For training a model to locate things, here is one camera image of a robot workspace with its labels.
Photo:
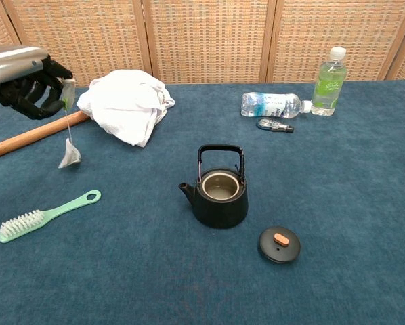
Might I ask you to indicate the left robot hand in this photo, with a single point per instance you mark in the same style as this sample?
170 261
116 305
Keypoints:
13 66

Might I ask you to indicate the black lid with wooden knob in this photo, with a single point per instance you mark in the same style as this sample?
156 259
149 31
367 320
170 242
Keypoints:
285 253

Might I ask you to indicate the wooden rolling pin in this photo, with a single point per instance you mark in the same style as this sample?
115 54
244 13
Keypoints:
26 137

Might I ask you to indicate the woven bamboo folding screen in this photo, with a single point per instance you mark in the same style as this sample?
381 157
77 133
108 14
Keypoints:
206 40

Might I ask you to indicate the mint green scrub brush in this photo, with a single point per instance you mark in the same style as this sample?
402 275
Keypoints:
63 206

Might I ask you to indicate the clear bottle with blue label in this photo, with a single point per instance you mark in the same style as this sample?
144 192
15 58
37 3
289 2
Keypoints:
267 105

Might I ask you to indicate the clear bottle with green label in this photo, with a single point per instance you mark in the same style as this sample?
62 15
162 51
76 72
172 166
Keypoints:
327 88

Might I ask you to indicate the black cast iron teapot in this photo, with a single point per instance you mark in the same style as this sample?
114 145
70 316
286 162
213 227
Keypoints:
223 213

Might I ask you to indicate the crumpled white cloth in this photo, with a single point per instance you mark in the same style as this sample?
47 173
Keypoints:
121 105

